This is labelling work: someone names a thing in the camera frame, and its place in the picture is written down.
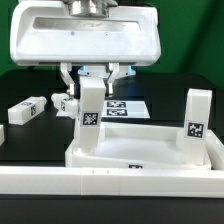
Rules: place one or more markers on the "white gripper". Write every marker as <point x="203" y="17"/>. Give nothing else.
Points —
<point x="45" y="32"/>

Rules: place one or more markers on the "white desk top tray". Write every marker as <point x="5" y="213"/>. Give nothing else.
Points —
<point x="135" y="146"/>

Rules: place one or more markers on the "AprilTag marker sheet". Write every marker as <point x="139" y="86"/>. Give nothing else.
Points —
<point x="124" y="109"/>

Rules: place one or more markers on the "white left obstacle bar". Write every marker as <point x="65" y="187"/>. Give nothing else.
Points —
<point x="2" y="136"/>

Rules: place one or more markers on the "white obstacle bar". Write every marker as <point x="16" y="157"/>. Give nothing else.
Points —
<point x="2" y="136"/>
<point x="110" y="181"/>
<point x="215" y="150"/>

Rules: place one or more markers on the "white front obstacle bar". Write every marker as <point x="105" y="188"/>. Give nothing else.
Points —
<point x="110" y="181"/>

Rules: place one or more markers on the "white right obstacle bar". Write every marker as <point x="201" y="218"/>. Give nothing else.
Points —
<point x="215" y="150"/>

